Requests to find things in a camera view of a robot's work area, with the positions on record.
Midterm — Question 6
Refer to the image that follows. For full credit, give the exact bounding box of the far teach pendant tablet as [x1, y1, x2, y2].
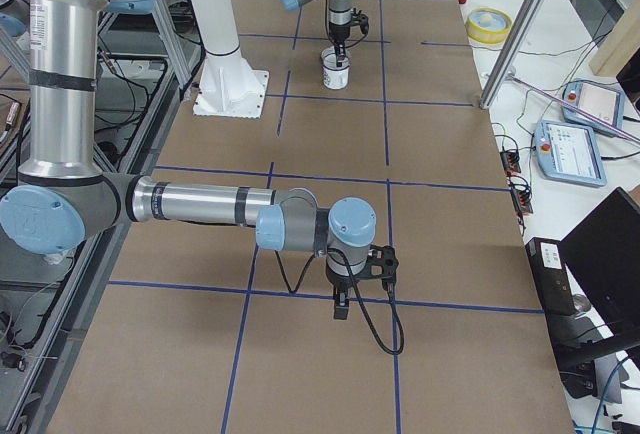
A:
[562, 79, 624, 136]

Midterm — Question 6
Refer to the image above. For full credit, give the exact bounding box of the grabber stick tool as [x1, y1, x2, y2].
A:
[505, 73, 640, 145]

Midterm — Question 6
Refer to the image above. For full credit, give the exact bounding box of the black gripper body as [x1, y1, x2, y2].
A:
[326, 245, 399, 299]
[328, 9, 369, 47]

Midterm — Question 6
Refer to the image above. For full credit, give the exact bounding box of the black computer monitor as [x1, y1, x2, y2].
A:
[559, 187, 639, 327]

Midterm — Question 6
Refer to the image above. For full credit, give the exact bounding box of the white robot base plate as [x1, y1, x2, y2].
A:
[193, 52, 269, 119]

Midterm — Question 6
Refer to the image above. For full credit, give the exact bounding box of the black box with label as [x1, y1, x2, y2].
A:
[526, 237, 575, 316]

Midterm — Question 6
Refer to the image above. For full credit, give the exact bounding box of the aluminium frame post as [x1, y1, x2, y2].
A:
[479, 0, 544, 109]

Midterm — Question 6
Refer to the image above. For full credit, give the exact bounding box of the teach pendant tablet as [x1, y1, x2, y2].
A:
[562, 79, 624, 136]
[534, 120, 607, 187]

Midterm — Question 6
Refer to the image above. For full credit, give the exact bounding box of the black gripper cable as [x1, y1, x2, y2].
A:
[273, 248, 405, 355]

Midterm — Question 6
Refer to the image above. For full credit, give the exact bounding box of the near teach pendant tablet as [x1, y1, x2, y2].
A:
[534, 120, 607, 187]

